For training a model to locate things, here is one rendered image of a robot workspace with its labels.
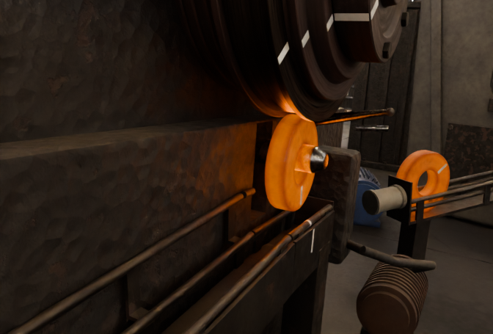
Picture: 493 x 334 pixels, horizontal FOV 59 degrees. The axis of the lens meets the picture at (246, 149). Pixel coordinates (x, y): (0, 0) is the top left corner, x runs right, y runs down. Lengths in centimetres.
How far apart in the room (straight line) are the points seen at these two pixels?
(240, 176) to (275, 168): 7
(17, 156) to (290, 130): 40
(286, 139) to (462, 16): 284
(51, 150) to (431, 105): 313
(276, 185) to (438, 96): 279
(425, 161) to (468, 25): 231
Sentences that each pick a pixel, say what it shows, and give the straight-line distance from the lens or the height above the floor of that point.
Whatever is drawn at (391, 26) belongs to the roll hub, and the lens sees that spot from 73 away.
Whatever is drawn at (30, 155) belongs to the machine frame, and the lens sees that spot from 40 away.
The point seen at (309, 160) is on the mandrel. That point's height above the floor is 82.
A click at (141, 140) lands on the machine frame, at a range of 48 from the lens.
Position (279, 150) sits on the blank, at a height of 84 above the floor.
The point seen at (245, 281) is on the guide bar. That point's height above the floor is 70.
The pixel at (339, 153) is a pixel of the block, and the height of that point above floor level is 80.
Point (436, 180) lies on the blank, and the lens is 120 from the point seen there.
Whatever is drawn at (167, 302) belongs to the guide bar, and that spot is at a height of 68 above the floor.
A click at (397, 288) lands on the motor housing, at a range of 99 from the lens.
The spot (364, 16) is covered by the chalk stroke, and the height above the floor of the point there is 102.
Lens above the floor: 95
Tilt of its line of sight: 10 degrees down
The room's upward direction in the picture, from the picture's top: 4 degrees clockwise
